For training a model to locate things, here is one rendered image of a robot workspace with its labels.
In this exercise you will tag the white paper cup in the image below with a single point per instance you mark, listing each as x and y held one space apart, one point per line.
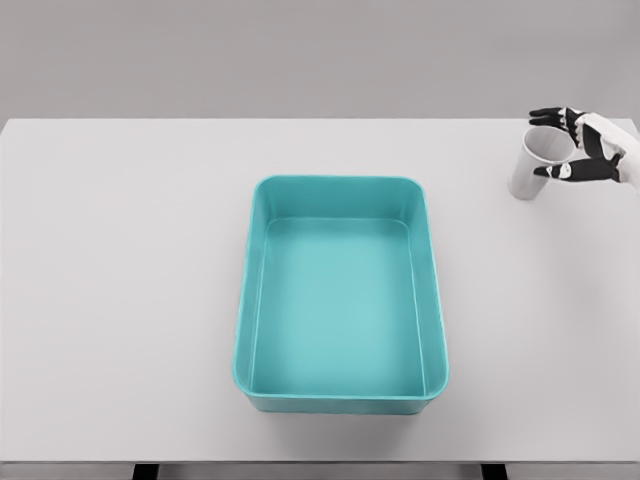
531 169

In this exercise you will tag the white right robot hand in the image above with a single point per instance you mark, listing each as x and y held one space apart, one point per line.
597 135

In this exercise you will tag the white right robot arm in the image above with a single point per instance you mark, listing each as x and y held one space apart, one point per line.
633 162

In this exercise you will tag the teal plastic basket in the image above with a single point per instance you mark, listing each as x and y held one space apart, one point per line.
340 300

